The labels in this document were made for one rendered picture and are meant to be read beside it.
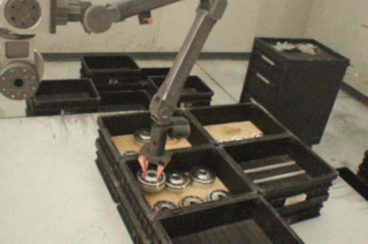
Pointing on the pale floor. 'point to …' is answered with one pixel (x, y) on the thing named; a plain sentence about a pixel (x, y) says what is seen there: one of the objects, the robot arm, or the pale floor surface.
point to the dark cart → (294, 85)
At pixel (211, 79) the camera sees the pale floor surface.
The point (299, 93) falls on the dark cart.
